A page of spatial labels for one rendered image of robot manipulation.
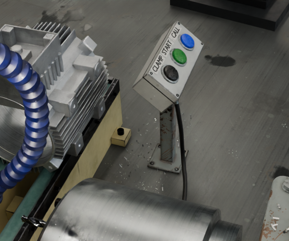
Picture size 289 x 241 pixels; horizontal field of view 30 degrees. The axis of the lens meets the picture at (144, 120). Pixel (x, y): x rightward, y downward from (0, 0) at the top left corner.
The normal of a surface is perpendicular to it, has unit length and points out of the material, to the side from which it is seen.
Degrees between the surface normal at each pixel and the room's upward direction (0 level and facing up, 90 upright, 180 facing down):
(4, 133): 43
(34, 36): 90
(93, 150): 90
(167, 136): 90
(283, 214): 0
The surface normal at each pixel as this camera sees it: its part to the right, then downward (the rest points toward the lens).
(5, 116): 0.78, -0.22
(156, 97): -0.33, 0.64
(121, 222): 0.00, -0.80
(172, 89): 0.56, -0.45
